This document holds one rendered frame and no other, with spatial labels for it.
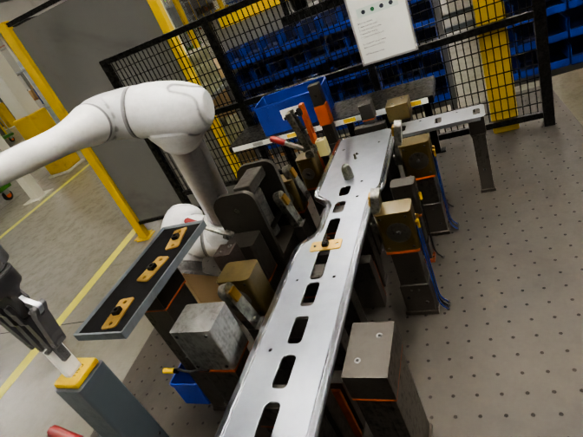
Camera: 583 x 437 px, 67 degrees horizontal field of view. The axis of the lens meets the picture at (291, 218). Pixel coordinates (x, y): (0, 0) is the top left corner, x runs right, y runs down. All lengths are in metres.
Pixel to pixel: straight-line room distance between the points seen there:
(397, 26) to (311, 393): 1.45
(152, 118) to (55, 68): 2.84
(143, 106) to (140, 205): 3.06
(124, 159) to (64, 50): 0.90
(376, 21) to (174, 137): 1.04
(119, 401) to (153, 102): 0.66
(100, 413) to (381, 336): 0.53
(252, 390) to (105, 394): 0.27
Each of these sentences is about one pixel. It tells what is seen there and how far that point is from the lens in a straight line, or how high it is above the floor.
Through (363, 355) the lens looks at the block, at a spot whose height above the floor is 1.03.
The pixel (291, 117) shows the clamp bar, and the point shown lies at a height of 1.20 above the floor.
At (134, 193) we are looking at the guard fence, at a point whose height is 0.45.
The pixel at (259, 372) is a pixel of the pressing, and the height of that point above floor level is 1.00.
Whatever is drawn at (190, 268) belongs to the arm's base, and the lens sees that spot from 1.61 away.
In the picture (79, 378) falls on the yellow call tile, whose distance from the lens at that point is 0.92.
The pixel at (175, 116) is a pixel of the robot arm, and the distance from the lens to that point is 1.11.
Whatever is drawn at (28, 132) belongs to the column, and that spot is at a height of 0.86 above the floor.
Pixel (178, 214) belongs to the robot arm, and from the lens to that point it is 1.64.
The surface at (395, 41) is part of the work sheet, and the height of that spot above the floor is 1.20.
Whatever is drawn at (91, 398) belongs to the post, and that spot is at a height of 1.11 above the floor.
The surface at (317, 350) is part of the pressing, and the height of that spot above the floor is 1.00.
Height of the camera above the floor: 1.62
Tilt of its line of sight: 29 degrees down
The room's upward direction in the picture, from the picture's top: 24 degrees counter-clockwise
